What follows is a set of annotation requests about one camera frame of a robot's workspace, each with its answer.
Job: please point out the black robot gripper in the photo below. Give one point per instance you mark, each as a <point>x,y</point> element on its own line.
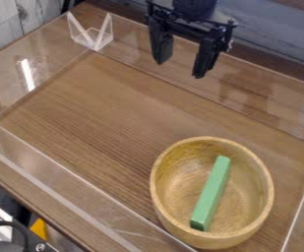
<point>193,19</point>

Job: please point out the green rectangular block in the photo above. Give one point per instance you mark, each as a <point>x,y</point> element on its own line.
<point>210,195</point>

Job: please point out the brown wooden bowl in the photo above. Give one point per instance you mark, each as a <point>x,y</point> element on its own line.
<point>177,178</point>

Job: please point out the clear acrylic enclosure wall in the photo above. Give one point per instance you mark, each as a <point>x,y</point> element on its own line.
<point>87,116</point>

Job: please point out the clear acrylic corner bracket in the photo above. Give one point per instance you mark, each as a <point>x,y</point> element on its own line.
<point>91,38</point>

